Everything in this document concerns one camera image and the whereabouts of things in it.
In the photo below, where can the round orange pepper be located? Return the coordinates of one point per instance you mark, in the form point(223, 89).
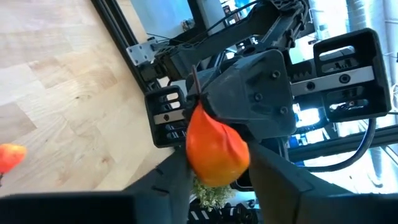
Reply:
point(214, 149)

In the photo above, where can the black aluminium table frame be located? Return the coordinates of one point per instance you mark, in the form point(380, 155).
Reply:
point(115, 31)

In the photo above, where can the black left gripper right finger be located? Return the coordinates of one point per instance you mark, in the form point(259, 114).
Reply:
point(311, 205)

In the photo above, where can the green artificial potted plant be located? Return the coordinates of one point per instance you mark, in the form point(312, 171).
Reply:
point(211, 196)

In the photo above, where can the pointed orange yellow pepper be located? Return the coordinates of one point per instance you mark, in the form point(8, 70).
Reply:
point(11, 155)

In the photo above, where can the grey metal mounting plate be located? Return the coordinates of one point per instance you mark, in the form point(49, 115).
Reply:
point(141, 51)

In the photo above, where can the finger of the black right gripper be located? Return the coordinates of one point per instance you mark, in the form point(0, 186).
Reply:
point(248, 96)

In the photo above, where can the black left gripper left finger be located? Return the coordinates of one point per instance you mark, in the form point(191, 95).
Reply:
point(149, 205)

